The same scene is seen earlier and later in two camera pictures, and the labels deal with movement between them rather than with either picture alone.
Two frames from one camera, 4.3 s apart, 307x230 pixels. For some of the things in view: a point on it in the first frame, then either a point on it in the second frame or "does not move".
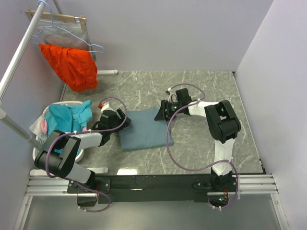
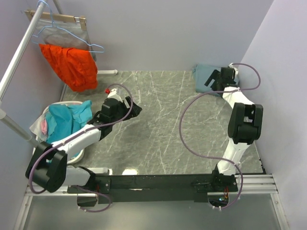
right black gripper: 162,115 to 215,75
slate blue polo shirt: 144,132 to 202,73
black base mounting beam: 153,188 does not move
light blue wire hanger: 55,25 does not move
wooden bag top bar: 60,17 does not move
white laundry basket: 40,137 does not move
